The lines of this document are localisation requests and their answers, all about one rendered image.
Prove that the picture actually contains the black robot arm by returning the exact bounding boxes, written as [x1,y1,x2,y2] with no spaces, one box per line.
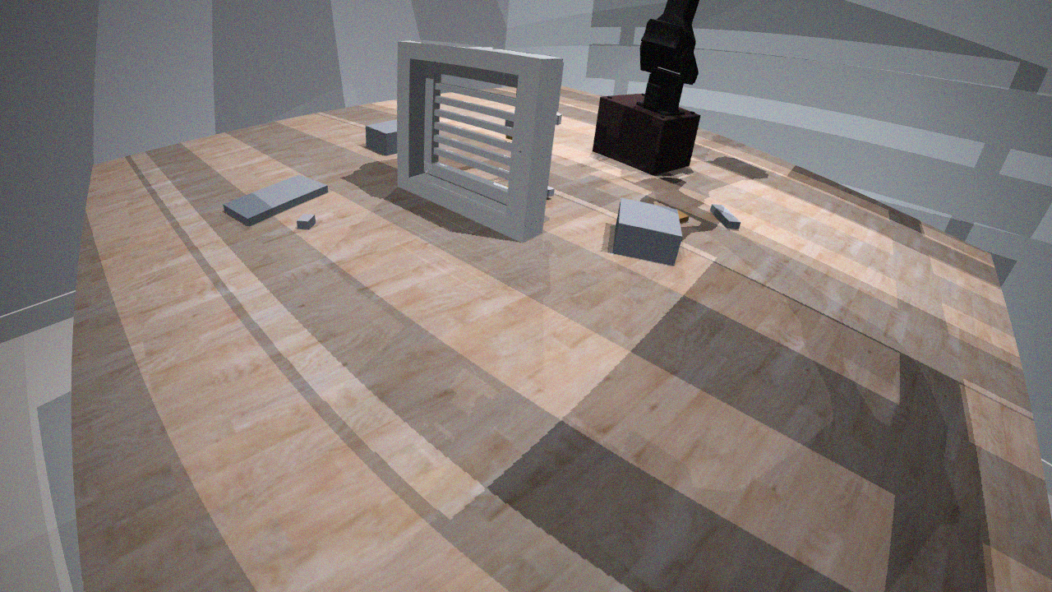
[638,0,699,116]

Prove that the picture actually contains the grey square frame with horizontal slats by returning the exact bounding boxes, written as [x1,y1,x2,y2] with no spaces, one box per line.
[397,39,564,243]

